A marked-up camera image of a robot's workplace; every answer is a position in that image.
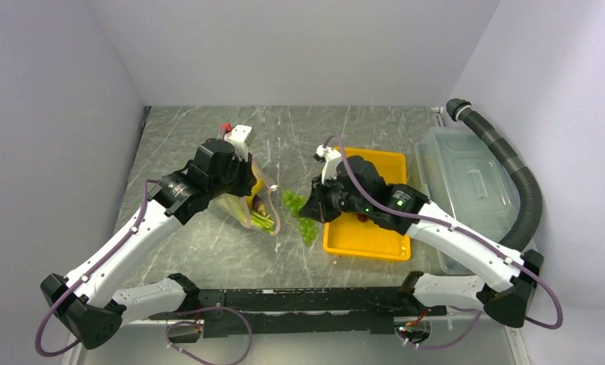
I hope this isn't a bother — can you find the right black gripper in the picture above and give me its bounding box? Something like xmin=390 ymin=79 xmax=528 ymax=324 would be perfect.
xmin=301 ymin=171 xmax=371 ymax=224

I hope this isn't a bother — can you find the green grape bunch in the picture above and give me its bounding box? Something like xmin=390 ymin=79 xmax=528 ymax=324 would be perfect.
xmin=282 ymin=189 xmax=320 ymax=246

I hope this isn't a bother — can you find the yellow plastic tray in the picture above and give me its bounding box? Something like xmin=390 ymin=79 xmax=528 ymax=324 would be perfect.
xmin=323 ymin=148 xmax=411 ymax=262

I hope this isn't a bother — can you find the yellow banana bunch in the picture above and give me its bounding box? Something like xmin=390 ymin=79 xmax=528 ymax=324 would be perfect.
xmin=250 ymin=178 xmax=264 ymax=198

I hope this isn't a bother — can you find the clear zip top bag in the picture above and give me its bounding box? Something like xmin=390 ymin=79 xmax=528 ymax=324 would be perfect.
xmin=212 ymin=162 xmax=281 ymax=236

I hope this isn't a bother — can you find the celery stalk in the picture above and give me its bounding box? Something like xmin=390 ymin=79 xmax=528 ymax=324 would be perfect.
xmin=230 ymin=208 xmax=277 ymax=235

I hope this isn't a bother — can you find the purple eggplant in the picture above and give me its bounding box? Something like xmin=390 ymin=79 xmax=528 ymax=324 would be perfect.
xmin=252 ymin=195 xmax=268 ymax=216

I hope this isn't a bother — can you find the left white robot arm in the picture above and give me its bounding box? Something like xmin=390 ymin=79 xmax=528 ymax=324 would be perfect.
xmin=35 ymin=138 xmax=255 ymax=357

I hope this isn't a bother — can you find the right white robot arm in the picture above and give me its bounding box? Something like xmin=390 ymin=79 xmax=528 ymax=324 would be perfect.
xmin=299 ymin=147 xmax=545 ymax=328

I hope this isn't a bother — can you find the clear plastic storage box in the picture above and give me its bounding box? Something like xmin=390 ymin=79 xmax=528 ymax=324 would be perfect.
xmin=415 ymin=125 xmax=538 ymax=275

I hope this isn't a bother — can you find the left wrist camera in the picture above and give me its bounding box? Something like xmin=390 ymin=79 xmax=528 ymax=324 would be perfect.
xmin=218 ymin=123 xmax=255 ymax=161

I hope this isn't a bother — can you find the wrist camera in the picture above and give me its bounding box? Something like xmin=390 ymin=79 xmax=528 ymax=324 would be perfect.
xmin=315 ymin=144 xmax=342 ymax=185
xmin=218 ymin=123 xmax=255 ymax=161

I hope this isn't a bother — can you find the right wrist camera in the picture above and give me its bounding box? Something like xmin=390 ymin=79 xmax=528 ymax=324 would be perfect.
xmin=315 ymin=144 xmax=342 ymax=185

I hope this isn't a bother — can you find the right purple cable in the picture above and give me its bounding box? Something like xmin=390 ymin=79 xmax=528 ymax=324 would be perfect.
xmin=322 ymin=133 xmax=564 ymax=351

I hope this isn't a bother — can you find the purple cable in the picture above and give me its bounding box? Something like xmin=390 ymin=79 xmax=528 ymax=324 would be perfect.
xmin=322 ymin=133 xmax=564 ymax=351
xmin=34 ymin=179 xmax=254 ymax=365

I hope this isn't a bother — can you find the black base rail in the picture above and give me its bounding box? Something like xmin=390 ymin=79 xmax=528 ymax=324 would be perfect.
xmin=151 ymin=287 xmax=447 ymax=338

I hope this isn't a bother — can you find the black corrugated hose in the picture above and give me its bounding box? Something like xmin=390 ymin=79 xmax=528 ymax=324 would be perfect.
xmin=445 ymin=98 xmax=543 ymax=253

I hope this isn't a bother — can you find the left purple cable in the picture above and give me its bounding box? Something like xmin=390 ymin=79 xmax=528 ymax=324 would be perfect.
xmin=34 ymin=179 xmax=254 ymax=365

